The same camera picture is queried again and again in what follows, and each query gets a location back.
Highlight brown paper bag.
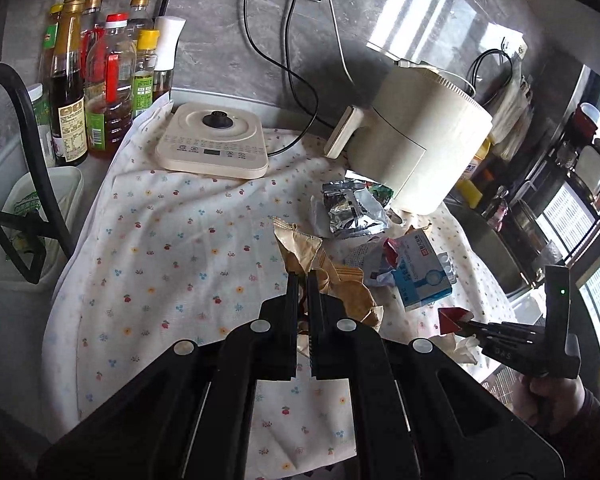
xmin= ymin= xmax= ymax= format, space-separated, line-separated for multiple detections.
xmin=273 ymin=218 xmax=384 ymax=330

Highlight blue white paper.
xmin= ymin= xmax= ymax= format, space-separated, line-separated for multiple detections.
xmin=344 ymin=236 xmax=400 ymax=287

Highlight red cigarette pack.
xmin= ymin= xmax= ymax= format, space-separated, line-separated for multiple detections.
xmin=438 ymin=307 xmax=474 ymax=335

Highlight blue medicine box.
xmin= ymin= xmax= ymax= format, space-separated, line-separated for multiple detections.
xmin=389 ymin=229 xmax=452 ymax=310

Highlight silver foil snack bag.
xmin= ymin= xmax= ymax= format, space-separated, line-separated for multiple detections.
xmin=310 ymin=179 xmax=389 ymax=240

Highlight person's right hand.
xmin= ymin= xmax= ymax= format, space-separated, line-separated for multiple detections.
xmin=512 ymin=375 xmax=588 ymax=434

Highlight stainless steel sink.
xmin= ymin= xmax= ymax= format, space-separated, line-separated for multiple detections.
xmin=444 ymin=196 xmax=535 ymax=299

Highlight black dish rack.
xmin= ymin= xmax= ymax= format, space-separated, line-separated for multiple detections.
xmin=502 ymin=102 xmax=600 ymax=286

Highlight floral white tablecloth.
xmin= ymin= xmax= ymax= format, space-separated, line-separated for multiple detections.
xmin=42 ymin=103 xmax=515 ymax=479

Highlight green candy wrapper bag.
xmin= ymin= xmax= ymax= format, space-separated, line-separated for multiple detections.
xmin=366 ymin=183 xmax=393 ymax=207

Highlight yellow dish soap bottle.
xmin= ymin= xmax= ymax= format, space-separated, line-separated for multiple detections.
xmin=454 ymin=136 xmax=494 ymax=210

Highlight cream induction cooker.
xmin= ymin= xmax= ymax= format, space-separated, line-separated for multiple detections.
xmin=155 ymin=102 xmax=268 ymax=180

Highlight hanging plastic bags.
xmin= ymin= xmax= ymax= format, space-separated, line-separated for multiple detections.
xmin=488 ymin=55 xmax=533 ymax=162

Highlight cream air fryer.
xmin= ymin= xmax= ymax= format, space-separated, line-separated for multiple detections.
xmin=324 ymin=65 xmax=492 ymax=216

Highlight white plastic tub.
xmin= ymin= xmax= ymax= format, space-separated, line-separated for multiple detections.
xmin=0 ymin=174 xmax=67 ymax=292

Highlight dark soy sauce bottle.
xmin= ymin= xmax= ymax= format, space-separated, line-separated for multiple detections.
xmin=48 ymin=0 xmax=88 ymax=166

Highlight yellow cap green bottle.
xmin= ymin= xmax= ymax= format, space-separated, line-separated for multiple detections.
xmin=132 ymin=29 xmax=160 ymax=117

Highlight red cap oil bottle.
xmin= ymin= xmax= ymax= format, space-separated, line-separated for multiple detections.
xmin=84 ymin=12 xmax=136 ymax=159

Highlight white top oil sprayer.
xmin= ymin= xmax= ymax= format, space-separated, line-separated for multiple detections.
xmin=152 ymin=16 xmax=186 ymax=100

